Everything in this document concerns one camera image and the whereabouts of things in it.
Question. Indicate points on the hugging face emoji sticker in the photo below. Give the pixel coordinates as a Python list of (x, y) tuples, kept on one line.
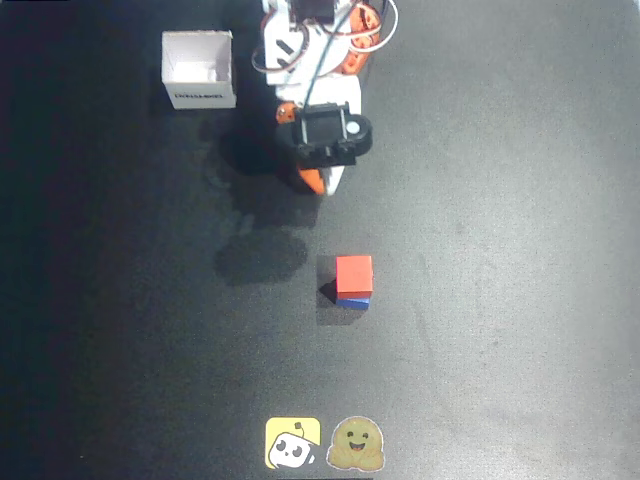
[(356, 444)]

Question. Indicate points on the white open cardboard box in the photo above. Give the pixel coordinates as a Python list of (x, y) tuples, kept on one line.
[(200, 60)]

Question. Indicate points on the yellow robot face sticker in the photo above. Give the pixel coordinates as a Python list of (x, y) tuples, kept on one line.
[(292, 442)]

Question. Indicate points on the orange and white robot arm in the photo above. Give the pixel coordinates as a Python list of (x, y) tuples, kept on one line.
[(275, 50)]

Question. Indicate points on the red cube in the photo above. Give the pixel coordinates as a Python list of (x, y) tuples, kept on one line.
[(355, 274)]

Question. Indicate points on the blue cube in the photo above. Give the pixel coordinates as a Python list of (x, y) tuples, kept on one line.
[(352, 303)]

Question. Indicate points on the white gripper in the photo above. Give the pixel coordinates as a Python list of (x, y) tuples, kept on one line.
[(314, 181)]

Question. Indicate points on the black webcam on mount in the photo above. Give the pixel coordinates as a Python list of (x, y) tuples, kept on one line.
[(320, 130)]

